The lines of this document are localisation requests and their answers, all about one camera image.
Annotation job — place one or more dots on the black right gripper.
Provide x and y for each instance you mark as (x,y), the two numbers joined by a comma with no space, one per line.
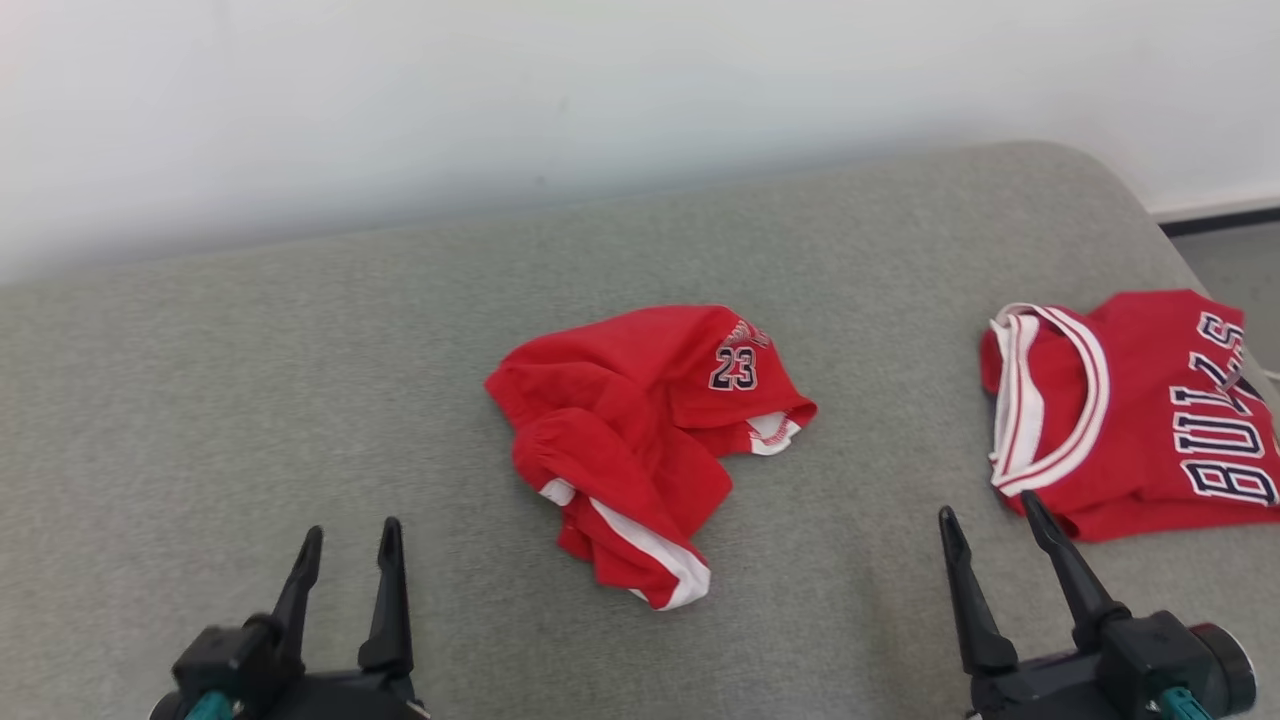
(1100,690)

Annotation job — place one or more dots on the grey fabric sofa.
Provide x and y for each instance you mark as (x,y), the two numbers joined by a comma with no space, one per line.
(300,400)

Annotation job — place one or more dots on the red Bulls 23 shorts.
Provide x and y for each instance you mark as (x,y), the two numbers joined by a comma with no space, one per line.
(620,420)

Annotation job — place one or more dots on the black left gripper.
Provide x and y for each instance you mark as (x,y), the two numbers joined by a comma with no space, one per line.
(300,700)

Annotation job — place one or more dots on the dark wall baseboard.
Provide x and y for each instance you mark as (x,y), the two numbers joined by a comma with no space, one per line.
(1220,220)

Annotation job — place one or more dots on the red Bulls basketball jersey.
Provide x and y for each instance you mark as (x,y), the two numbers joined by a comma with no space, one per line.
(1140,400)

